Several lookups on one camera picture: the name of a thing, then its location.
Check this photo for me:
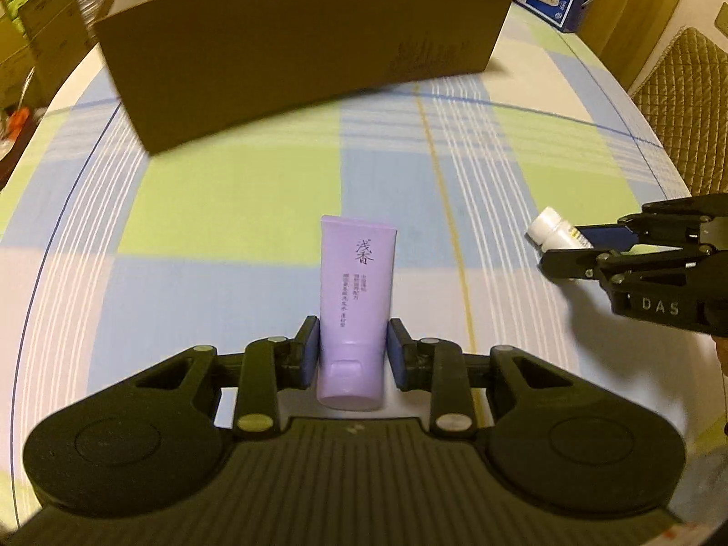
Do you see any white pill bottle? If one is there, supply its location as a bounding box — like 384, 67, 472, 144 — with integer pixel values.
527, 207, 592, 253

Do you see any purple cosmetic tube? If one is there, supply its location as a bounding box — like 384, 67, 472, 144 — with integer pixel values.
316, 216, 397, 412

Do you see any quilted chair cushion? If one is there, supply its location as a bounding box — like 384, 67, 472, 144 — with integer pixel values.
633, 27, 727, 196

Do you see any brown cardboard storage box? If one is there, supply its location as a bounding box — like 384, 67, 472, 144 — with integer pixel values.
94, 0, 513, 154

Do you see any brown cardboard carton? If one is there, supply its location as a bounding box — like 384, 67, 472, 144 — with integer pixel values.
1, 0, 92, 109

